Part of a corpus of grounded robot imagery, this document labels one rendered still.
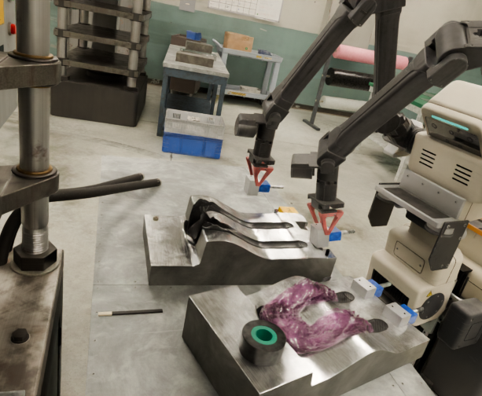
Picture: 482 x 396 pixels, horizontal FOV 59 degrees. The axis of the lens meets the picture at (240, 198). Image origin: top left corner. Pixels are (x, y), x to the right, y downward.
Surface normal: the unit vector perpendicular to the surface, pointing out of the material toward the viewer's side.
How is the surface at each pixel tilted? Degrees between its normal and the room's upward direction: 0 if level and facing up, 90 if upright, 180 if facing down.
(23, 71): 90
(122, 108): 90
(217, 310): 0
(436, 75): 124
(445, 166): 98
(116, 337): 0
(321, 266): 90
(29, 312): 0
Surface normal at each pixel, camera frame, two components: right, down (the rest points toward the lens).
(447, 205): -0.88, 0.03
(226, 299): 0.18, -0.90
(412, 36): 0.11, 0.43
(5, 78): 0.91, 0.31
